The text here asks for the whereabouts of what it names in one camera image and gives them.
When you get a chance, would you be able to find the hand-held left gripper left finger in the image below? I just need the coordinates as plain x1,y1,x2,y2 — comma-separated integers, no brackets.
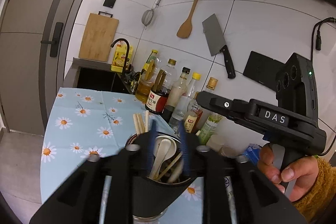
29,119,158,224

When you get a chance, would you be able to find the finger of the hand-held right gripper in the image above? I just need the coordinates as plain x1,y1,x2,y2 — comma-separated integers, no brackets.
228,115,271,141
196,91,253,119

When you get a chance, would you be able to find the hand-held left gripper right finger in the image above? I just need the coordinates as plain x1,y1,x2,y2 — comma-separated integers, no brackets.
178,122,307,224

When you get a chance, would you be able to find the white ceramic spoon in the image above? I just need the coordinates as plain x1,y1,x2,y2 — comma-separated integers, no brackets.
148,139,171,180

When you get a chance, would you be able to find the bundle of wooden chopsticks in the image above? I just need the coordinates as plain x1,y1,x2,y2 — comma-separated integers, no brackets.
133,111,183,180

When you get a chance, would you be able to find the black utensil holder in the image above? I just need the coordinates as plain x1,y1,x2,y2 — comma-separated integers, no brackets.
125,132,202,224

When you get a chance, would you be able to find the person's right forearm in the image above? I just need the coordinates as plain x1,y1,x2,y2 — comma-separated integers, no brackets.
293,157,332,222

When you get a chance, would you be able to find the person's right hand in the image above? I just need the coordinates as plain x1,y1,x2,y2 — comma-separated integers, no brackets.
257,145,319,202

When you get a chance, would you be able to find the green label bottle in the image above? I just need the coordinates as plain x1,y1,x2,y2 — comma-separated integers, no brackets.
197,77,223,146

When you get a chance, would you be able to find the white and blue salt bag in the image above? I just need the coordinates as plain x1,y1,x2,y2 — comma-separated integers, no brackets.
243,143,263,164

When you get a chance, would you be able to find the dark sauce bottle pale label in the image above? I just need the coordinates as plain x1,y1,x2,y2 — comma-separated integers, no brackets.
184,103,203,134

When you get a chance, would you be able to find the clear bottle yellow cap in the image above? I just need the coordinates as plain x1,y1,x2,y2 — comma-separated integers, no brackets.
169,72,201,128

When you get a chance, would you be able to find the white lidded seasoning jar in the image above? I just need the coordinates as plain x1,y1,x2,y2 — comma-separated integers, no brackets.
206,134,226,152

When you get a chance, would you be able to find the brown seasoning jar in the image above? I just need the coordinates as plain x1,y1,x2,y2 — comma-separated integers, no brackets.
219,145,238,157

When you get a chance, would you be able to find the bottle with black cap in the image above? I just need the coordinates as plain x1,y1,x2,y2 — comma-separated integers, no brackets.
161,67,191,122

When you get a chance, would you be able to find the soy sauce bottle red label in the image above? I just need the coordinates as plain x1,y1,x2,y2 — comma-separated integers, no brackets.
145,88,170,115

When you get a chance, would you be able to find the clear bottle gold cap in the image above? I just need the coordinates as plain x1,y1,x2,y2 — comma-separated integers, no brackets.
155,59,177,93

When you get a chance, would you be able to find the golden oil bottle yellow cap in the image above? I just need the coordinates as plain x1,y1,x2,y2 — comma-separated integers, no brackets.
135,49,159,104

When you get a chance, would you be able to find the blue daisy print tablecloth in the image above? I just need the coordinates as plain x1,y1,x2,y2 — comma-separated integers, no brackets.
41,86,204,224

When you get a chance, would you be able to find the wooden spatula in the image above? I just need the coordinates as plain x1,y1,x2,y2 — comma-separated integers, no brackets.
176,0,206,39

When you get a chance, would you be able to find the black kitchen sink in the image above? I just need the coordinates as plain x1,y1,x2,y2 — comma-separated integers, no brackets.
64,57,132,94

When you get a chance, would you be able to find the black sink faucet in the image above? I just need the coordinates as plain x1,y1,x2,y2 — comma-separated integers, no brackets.
110,38,132,75

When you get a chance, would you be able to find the yellow dish soap bottle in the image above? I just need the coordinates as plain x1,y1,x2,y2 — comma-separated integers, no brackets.
111,40,134,72

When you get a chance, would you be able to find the metal mesh strainer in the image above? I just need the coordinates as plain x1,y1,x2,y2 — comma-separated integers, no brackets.
142,0,164,30

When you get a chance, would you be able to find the wooden cutting board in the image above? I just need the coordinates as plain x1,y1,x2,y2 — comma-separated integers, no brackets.
78,11,119,62

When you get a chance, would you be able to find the grey door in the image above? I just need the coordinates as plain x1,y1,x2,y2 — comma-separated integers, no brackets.
0,0,87,135

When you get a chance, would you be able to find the black wall outlet panel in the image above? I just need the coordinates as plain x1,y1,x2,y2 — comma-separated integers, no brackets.
243,51,286,89

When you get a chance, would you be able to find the steel cleaver with black handle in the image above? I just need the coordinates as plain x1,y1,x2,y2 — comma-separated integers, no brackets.
202,13,236,80

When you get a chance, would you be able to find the thick black cable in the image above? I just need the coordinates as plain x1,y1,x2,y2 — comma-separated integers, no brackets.
311,17,336,51

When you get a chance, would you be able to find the black door handle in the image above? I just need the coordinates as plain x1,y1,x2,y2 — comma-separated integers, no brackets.
41,22,64,58

